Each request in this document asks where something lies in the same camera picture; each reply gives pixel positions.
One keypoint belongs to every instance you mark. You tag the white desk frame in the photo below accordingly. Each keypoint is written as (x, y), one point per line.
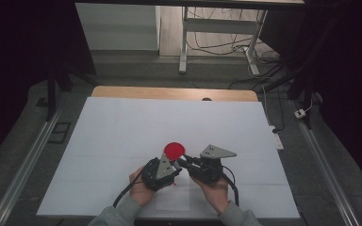
(220, 26)

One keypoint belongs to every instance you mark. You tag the white plug adapter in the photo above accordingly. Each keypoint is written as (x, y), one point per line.
(300, 113)

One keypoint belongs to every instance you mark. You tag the dark metal stand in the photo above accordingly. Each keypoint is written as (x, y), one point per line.
(55, 88)

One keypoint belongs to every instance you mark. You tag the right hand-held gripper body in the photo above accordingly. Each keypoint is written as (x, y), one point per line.
(209, 169)

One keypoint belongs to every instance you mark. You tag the white cabinet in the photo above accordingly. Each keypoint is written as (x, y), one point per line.
(119, 26)

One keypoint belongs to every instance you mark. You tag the black curtain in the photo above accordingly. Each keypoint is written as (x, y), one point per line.
(348, 78)
(19, 62)

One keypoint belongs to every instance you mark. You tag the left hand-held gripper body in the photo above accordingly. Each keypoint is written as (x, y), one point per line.
(157, 175)

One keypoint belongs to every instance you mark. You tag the person's left hand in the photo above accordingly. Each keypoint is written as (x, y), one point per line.
(139, 193)

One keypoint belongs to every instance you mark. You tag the metal floor rail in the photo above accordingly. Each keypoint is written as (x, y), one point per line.
(22, 169)
(326, 169)

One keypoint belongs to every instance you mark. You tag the white power strip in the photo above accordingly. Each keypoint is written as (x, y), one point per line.
(277, 138)

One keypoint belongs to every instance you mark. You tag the round red ink pad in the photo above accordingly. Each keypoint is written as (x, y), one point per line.
(174, 150)

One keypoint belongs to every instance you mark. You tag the person's right hand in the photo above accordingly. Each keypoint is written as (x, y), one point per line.
(217, 194)

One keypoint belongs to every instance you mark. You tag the wooden table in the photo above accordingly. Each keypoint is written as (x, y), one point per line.
(169, 93)

